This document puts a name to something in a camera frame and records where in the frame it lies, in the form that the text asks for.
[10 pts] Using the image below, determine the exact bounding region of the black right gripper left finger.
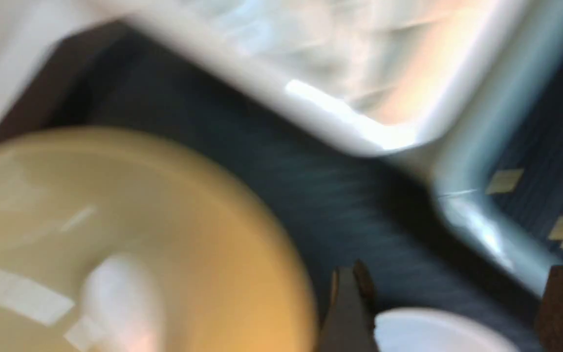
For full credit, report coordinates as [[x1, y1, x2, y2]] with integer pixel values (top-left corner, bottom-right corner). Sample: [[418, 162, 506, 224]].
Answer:
[[315, 260, 378, 352]]

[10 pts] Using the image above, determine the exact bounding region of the yellow noodle bowl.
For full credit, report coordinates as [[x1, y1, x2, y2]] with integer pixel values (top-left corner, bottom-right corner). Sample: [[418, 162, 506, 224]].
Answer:
[[0, 127, 318, 352]]

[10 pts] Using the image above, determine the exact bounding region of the white sauce dish on tray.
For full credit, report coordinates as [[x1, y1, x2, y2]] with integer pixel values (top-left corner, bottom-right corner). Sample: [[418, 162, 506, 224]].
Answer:
[[374, 308, 518, 352]]

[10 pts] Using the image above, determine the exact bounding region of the black serving tray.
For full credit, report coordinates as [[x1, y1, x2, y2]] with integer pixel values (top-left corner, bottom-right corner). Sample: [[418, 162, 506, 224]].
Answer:
[[0, 22, 541, 352]]

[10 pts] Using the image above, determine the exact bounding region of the bundle of black chopsticks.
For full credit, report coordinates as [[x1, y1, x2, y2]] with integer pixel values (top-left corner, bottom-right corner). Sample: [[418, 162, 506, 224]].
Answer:
[[486, 62, 563, 261]]

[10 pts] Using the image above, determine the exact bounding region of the white spoon bin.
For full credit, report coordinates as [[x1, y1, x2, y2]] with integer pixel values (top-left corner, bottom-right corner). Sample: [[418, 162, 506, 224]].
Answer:
[[0, 0, 530, 157]]

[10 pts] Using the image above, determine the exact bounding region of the grey-blue chopstick bin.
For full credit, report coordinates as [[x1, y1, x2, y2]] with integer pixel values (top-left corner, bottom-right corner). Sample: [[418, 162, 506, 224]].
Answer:
[[431, 0, 563, 298]]

